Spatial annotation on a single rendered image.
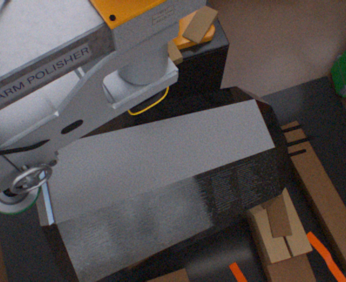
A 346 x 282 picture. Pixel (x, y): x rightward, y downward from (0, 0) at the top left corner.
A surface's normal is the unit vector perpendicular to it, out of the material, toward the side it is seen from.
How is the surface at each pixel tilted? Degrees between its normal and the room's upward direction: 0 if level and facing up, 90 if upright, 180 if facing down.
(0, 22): 0
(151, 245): 45
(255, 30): 0
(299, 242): 0
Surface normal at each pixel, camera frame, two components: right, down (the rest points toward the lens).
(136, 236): 0.24, 0.35
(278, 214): 0.00, -0.37
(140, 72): 0.03, 0.93
